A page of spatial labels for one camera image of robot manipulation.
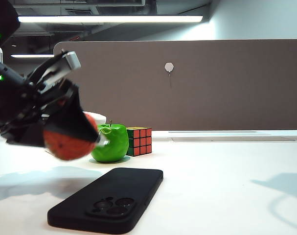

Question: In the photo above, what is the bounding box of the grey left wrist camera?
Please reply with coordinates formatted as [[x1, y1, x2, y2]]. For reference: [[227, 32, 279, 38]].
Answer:
[[61, 50, 82, 71]]

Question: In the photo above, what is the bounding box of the desk cable cover flap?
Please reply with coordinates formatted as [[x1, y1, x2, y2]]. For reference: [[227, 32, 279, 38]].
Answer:
[[171, 136, 297, 142]]

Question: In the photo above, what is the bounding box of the orange fruit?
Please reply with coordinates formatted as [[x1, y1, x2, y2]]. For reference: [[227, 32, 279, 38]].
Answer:
[[43, 111, 99, 161]]

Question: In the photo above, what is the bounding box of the gold tissue pack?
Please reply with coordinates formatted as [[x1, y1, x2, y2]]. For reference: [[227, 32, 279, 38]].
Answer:
[[84, 111, 107, 125]]

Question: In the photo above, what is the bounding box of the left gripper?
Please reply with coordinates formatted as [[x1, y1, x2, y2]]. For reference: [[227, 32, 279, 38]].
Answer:
[[0, 55, 110, 148]]

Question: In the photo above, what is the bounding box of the white adhesive wall hook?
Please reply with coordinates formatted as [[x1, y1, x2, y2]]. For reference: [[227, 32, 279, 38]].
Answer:
[[164, 62, 175, 77]]

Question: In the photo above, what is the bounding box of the Rubik's cube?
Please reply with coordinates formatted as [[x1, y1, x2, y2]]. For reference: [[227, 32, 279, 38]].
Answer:
[[125, 127, 153, 157]]

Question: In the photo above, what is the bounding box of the black smartphone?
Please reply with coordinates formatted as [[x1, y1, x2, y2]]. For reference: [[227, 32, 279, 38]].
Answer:
[[47, 167, 164, 235]]

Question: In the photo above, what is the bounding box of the short ceiling light strip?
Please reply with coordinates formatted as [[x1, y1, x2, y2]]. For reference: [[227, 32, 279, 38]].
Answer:
[[10, 54, 55, 58]]

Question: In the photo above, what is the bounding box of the long ceiling light strip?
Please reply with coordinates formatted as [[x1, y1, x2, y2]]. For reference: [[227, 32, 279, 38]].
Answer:
[[17, 16, 204, 24]]

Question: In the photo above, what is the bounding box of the brown desk partition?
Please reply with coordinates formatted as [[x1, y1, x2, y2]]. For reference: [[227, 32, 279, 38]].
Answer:
[[53, 39, 297, 132]]

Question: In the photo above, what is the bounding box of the green apple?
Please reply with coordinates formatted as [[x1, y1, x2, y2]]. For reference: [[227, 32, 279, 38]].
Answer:
[[91, 119, 130, 163]]

